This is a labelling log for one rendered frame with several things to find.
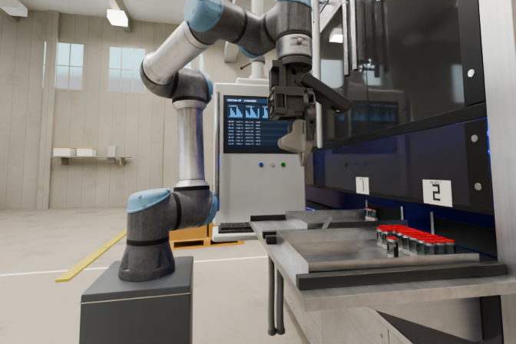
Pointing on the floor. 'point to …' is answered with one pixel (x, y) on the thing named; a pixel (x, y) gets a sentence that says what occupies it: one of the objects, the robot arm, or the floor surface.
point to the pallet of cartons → (204, 233)
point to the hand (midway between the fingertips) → (305, 160)
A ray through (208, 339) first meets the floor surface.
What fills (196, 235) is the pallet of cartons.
